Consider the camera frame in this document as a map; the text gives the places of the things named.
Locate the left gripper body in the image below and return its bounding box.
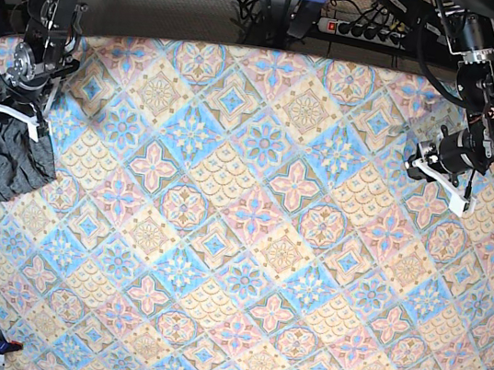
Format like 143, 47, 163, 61
413, 124, 494, 187

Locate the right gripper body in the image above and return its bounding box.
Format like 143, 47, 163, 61
0, 46, 74, 145

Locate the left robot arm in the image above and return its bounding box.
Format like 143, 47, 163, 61
404, 0, 494, 216

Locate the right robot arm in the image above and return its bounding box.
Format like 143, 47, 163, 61
0, 0, 88, 143

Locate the white power strip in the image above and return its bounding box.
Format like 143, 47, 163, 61
316, 17, 408, 50

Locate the patterned tablecloth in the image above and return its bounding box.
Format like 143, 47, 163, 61
0, 37, 494, 370

